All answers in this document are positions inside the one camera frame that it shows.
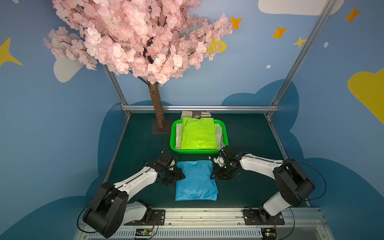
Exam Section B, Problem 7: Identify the aluminium frame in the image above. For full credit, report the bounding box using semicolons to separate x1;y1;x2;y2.
73;0;338;240

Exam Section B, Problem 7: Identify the circuit board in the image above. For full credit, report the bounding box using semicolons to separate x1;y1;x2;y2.
261;228;277;240
135;229;154;238

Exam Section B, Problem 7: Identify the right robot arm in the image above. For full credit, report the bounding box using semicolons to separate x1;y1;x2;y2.
211;146;316;223

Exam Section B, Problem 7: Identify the lime green raincoat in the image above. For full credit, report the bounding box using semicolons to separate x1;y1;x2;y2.
180;117;218;150

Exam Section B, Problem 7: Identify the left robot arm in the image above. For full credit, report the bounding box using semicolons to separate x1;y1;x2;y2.
77;152;186;238

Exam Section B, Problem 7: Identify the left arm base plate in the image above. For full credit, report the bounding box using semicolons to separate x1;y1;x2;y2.
124;209;166;226

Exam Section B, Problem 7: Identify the left circuit board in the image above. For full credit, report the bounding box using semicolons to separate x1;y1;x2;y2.
135;229;154;238

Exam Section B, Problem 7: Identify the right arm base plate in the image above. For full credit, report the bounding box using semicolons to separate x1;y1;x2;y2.
243;208;285;226

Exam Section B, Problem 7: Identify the right circuit board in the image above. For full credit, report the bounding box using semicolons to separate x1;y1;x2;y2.
261;228;277;240

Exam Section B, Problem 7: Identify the blue raincoat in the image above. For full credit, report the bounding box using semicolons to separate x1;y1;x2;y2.
175;160;219;202

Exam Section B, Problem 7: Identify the pink cherry blossom tree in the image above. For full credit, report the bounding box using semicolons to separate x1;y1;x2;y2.
44;0;233;129

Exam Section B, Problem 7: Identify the beige work glove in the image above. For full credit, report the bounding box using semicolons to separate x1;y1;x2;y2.
181;111;212;119

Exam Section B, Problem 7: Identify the green plastic basket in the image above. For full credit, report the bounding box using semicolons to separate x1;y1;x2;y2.
170;119;229;155

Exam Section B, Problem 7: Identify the white raincoat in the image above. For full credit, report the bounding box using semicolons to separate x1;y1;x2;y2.
175;123;225;150

